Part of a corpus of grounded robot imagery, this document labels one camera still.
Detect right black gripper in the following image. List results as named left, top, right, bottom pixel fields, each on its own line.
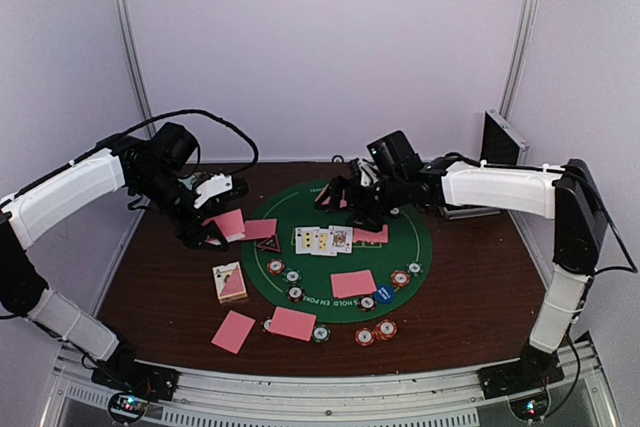
left=316, top=172, right=409, bottom=232

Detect face down community card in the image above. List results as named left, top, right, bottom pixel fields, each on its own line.
left=353, top=225, right=389, bottom=244

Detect jack of diamonds card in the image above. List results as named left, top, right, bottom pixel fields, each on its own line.
left=329, top=225, right=353, bottom=254

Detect red playing card deck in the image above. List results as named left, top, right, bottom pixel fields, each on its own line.
left=203, top=209, right=246, bottom=242

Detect three of spades card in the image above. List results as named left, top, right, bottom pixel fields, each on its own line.
left=294, top=227, right=317, bottom=255

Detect triangular black red dealer button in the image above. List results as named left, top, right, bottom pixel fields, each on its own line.
left=256, top=234, right=281, bottom=253

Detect red chips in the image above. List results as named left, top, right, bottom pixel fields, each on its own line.
left=267, top=259, right=286, bottom=275
left=354, top=328, right=376, bottom=347
left=390, top=270, right=411, bottom=288

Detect green chips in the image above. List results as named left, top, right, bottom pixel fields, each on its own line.
left=283, top=269, right=301, bottom=284
left=406, top=262, right=423, bottom=277

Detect blue small blind button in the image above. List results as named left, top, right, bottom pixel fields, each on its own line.
left=373, top=285, right=396, bottom=305

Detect black white chip stack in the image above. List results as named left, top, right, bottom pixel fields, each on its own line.
left=261, top=317, right=272, bottom=333

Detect orange chip stack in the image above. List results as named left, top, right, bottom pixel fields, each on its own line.
left=374, top=319, right=398, bottom=341

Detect seven of diamonds card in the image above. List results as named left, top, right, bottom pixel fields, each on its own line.
left=311, top=229, right=337, bottom=257

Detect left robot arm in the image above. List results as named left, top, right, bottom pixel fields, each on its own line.
left=1, top=123, right=232, bottom=391

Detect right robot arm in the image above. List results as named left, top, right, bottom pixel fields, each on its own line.
left=314, top=130, right=609, bottom=389

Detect light blue flower plate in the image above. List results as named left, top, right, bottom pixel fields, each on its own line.
left=182, top=171, right=216, bottom=189

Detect playing card box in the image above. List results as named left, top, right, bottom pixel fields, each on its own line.
left=212, top=262, right=248, bottom=304

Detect round green poker mat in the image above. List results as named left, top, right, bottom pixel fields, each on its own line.
left=241, top=180, right=433, bottom=324

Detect aluminium poker chip case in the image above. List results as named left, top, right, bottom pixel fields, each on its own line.
left=438, top=109, right=529, bottom=220

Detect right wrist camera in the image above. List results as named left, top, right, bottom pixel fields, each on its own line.
left=356, top=158, right=380, bottom=187

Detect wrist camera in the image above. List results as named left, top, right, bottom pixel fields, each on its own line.
left=356, top=158, right=380, bottom=187
left=194, top=174, right=249, bottom=209

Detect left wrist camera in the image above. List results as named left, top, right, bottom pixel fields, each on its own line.
left=194, top=174, right=249, bottom=209

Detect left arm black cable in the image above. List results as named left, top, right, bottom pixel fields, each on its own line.
left=9, top=109, right=261, bottom=188

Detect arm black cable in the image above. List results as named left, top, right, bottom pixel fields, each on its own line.
left=559, top=166, right=634, bottom=276
left=9, top=109, right=261, bottom=188

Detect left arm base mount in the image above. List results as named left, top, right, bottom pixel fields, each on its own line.
left=91, top=361, right=180, bottom=402

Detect aluminium front rail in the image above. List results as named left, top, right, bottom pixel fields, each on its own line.
left=35, top=341, right=622, bottom=426

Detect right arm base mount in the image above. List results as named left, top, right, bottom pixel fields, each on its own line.
left=477, top=360, right=565, bottom=399

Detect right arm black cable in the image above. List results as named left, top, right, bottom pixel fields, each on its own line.
left=559, top=166, right=634, bottom=276

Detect left aluminium frame post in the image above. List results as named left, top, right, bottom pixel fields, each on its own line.
left=114, top=0, right=153, bottom=120

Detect aluminium frame post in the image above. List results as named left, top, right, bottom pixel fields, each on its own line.
left=499, top=0, right=539, bottom=120
left=114, top=0, right=153, bottom=120

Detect right aluminium frame post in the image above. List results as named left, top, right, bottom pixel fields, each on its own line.
left=499, top=0, right=539, bottom=120

